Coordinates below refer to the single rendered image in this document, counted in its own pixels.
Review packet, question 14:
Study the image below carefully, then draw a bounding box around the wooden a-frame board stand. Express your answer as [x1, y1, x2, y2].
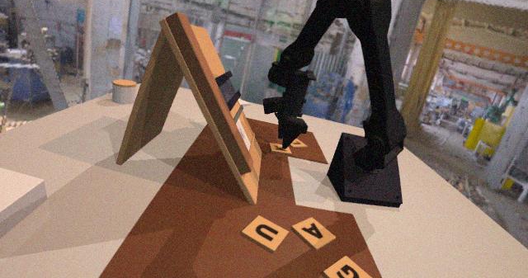
[116, 12, 262, 205]

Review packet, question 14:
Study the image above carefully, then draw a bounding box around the tan letter tile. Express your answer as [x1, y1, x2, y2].
[292, 218, 336, 251]
[290, 139, 308, 148]
[241, 215, 289, 253]
[323, 256, 372, 278]
[269, 143, 292, 155]

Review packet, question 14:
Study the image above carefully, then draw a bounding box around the white paper ticket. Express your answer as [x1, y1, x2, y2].
[236, 119, 251, 151]

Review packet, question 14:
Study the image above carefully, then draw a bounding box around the grey cylindrical canister with orange lid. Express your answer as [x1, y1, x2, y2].
[112, 79, 137, 105]

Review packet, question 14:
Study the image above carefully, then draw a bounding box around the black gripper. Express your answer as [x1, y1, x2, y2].
[275, 90, 308, 149]

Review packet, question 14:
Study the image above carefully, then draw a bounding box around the pale pink flat card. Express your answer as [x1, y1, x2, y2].
[238, 99, 251, 106]

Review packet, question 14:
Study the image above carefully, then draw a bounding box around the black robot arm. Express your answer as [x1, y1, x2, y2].
[268, 0, 407, 174]

